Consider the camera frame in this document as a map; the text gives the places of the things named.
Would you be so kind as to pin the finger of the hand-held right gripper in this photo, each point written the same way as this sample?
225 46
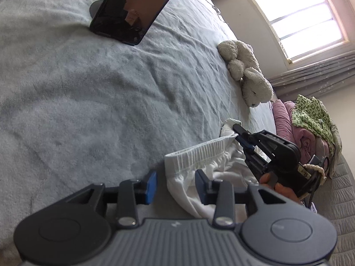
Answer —
258 165
266 140

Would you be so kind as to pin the grey patterned curtain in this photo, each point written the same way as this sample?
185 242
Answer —
319 77

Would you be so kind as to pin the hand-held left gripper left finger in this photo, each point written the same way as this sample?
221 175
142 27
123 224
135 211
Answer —
151 187

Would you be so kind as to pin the white garment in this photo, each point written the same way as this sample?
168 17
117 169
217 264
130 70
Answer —
188 169

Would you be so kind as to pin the white plush dog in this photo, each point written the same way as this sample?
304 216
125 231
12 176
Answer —
246 66

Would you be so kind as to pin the grey quilted headboard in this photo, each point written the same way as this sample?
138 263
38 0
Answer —
344 213

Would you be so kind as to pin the dark tablet screen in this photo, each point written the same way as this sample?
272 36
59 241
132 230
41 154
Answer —
133 8

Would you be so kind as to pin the window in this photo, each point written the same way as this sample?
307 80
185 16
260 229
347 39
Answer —
299 13

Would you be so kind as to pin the green patterned blanket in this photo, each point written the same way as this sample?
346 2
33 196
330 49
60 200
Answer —
313 113

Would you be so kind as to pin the person's right hand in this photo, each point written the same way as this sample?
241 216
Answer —
280 189

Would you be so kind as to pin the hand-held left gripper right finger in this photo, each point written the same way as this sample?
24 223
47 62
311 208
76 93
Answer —
199 184

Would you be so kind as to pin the folded maroon comforter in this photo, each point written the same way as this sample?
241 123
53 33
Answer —
288 127

